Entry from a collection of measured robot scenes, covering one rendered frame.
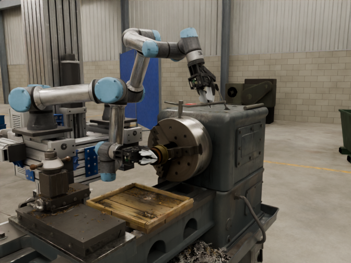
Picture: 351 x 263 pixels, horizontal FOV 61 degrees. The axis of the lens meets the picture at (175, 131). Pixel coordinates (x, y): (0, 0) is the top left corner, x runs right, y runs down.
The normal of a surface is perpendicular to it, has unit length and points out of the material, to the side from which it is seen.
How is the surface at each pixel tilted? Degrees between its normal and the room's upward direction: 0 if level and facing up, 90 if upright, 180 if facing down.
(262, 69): 90
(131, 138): 90
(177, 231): 88
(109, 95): 89
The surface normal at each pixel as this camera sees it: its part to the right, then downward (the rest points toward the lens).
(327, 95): -0.49, 0.15
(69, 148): 0.79, 0.11
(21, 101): -0.19, 0.18
